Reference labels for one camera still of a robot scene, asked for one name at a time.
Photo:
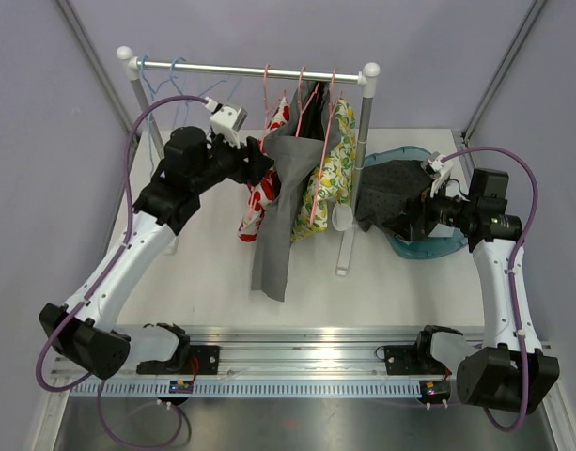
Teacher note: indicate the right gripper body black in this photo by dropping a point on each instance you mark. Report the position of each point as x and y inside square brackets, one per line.
[446, 209]

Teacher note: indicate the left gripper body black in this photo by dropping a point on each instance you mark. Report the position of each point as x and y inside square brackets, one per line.
[232, 164]

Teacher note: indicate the dark grey dotted skirt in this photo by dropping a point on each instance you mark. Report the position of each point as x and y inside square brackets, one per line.
[385, 188]

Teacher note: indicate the blue wire hanger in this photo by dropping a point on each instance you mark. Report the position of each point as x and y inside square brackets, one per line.
[151, 91]
[181, 89]

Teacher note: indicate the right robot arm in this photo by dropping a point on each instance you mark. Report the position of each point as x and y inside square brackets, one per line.
[510, 371]

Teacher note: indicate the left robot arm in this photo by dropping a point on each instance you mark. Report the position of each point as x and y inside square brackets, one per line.
[83, 328]

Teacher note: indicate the red poppy white skirt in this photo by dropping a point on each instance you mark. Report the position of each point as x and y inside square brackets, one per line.
[264, 193]

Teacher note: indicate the plain grey skirt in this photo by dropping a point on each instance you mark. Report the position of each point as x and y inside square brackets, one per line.
[294, 160]

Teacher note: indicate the lemon print skirt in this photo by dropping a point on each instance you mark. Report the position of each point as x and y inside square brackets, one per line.
[335, 182]

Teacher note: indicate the blue plastic basket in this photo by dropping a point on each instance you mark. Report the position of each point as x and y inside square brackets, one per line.
[442, 241]

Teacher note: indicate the clothes rack silver white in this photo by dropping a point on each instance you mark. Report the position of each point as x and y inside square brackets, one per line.
[366, 79]

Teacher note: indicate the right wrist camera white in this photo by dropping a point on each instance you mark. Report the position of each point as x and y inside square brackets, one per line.
[439, 169]

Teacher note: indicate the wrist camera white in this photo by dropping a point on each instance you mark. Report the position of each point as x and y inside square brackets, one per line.
[226, 120]
[439, 169]

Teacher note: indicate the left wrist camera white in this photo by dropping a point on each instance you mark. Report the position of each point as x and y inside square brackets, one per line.
[226, 120]

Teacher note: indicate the pink wire hanger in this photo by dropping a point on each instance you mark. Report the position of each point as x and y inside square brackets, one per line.
[309, 111]
[332, 103]
[268, 110]

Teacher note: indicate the right frame post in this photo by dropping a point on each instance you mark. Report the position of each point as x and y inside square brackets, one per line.
[513, 50]

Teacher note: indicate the frame post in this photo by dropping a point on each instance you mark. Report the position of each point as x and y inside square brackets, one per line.
[79, 33]
[513, 50]

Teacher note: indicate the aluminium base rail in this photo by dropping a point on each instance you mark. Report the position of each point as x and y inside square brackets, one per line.
[299, 353]

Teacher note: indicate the left frame post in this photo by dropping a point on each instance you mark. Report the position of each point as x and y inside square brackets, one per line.
[79, 33]

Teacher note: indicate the white slotted cable duct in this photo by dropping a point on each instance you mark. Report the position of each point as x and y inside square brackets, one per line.
[213, 388]

